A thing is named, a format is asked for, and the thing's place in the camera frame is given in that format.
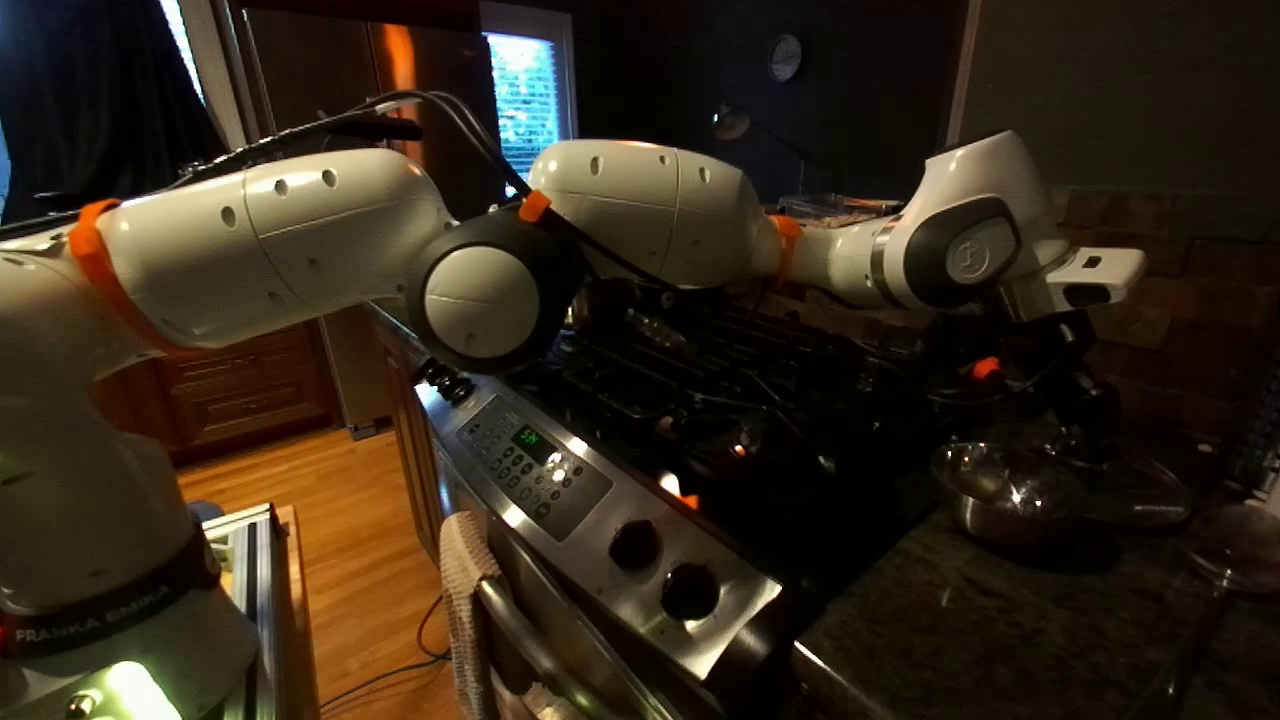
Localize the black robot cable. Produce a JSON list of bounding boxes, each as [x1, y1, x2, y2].
[[176, 86, 695, 295]]

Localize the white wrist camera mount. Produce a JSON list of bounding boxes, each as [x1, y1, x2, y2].
[[1043, 244, 1151, 314]]

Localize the wooden cabinet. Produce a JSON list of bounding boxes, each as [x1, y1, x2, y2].
[[94, 318, 346, 465]]

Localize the bright door window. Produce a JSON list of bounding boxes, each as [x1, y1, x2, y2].
[[482, 27, 563, 182]]

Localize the light hanging towel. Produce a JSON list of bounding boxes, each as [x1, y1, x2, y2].
[[436, 512, 538, 720]]

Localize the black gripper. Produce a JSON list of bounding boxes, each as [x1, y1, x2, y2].
[[1004, 295, 1129, 450]]

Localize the round wall clock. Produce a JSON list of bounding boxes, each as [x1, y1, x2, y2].
[[765, 31, 810, 89]]

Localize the black gas stove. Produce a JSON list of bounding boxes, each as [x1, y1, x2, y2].
[[363, 272, 1015, 720]]

